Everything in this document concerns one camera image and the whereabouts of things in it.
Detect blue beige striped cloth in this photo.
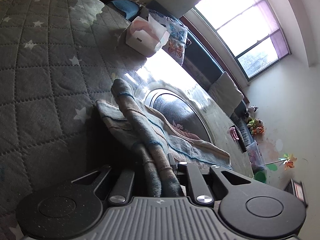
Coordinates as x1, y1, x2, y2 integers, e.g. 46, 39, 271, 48
96, 78, 231, 197

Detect green plastic cup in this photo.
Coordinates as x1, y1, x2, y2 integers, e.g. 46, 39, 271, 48
254, 171, 267, 184

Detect clear plastic storage box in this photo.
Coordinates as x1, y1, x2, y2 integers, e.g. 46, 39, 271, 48
246, 141, 264, 168

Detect black remote control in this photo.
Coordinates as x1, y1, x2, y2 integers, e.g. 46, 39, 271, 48
233, 125, 247, 153

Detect pink small object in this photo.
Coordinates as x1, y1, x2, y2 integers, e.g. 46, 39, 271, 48
228, 126, 239, 141

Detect round black table heater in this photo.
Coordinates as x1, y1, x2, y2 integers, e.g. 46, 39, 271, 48
145, 89, 214, 143

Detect stuffed toys pile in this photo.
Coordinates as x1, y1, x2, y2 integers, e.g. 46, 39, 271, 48
244, 105, 265, 136

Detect colourful pinwheel toy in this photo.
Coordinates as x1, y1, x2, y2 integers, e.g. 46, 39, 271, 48
264, 154, 297, 171

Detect beige folded blanket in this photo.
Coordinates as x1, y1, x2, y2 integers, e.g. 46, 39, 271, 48
208, 72, 244, 117

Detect dark teal sofa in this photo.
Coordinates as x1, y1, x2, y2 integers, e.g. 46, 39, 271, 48
146, 0, 254, 147

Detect butterfly print pillow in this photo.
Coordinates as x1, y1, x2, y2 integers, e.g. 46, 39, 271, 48
149, 9, 188, 65

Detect grey quilted star table cover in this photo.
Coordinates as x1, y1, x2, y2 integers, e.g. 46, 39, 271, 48
0, 0, 256, 240

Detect white pink tissue box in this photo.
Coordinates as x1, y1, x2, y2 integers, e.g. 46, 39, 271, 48
125, 14, 170, 57

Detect large bright window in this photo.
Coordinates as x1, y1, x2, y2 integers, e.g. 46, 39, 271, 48
185, 0, 290, 81

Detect blue cushion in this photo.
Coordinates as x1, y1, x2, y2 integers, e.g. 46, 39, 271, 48
107, 0, 140, 22

